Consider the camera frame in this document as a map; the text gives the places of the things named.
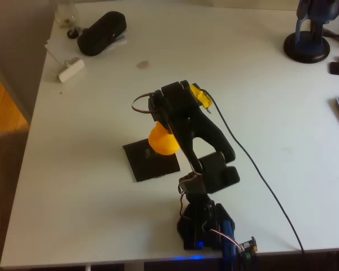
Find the black microphone cable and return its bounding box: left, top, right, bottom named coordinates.
left=323, top=28, right=339, bottom=48

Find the black cardboard square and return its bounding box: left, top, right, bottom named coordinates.
left=123, top=137, right=181, bottom=183

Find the white power bank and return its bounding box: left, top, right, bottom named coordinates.
left=57, top=57, right=85, bottom=83

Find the blue microphone on black stand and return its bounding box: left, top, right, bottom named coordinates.
left=283, top=0, right=339, bottom=64

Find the blue table clamp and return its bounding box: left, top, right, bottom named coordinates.
left=220, top=220, right=240, bottom=271

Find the yellow rubber duck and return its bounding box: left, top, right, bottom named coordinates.
left=148, top=121, right=180, bottom=156

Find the wrist servo wire loop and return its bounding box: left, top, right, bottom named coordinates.
left=132, top=92, right=156, bottom=113

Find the camera wrapped in yellow tape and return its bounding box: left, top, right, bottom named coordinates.
left=189, top=82, right=213, bottom=113

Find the clear glass bottle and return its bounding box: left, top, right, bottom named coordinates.
left=55, top=0, right=80, bottom=29

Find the base servo wire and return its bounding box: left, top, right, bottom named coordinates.
left=177, top=174, right=200, bottom=224

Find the black glasses case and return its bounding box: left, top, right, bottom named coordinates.
left=77, top=10, right=127, bottom=57

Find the motor controller board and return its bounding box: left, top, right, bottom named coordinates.
left=238, top=235, right=258, bottom=256

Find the black camera cable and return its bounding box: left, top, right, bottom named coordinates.
left=203, top=89, right=305, bottom=253

